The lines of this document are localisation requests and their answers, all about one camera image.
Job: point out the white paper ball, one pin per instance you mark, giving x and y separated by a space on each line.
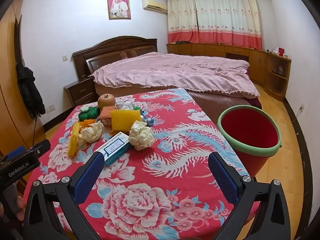
141 135

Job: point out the person's left hand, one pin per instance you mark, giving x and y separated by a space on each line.
17 203

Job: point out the framed wall photo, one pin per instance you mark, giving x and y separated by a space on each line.
119 6

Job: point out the apple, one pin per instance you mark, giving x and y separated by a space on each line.
106 100

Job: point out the dark wooden headboard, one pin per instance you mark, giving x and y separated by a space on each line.
117 48

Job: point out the glass jar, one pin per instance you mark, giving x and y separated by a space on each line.
280 70

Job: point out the white tissue pack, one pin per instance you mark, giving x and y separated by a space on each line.
275 51

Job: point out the wall air conditioner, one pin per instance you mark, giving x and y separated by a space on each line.
153 5

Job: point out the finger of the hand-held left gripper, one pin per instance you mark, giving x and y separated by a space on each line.
41 148

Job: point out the long wooden cabinet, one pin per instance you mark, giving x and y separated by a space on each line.
225 53

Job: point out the red floral tablecloth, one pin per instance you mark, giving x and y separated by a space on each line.
150 192

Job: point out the white wall socket with plug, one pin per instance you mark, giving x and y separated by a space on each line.
301 109

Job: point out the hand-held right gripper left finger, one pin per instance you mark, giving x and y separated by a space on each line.
87 177

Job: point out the green toy vegetable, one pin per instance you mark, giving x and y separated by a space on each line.
88 113

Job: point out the blue white medicine box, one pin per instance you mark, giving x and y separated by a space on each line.
113 150

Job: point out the orange carton box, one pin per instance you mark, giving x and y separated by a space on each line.
106 117

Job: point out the black jacket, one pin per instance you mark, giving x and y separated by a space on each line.
28 90

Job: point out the yellow foam fruit net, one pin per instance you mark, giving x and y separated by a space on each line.
73 140
125 120

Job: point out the dark wooden nightstand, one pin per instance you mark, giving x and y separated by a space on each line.
78 91

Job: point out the wooden corner shelf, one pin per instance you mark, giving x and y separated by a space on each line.
277 80

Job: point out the white paper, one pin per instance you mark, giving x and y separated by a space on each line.
91 132

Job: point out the small red box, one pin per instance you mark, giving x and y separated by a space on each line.
281 51

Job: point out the pink checked blanket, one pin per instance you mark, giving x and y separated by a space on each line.
175 72

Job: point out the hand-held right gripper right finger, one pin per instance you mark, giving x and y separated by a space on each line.
222 177

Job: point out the cream and red floral curtain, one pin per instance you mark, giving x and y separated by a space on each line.
215 17

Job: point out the red bucket with green rim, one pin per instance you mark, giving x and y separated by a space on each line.
250 135

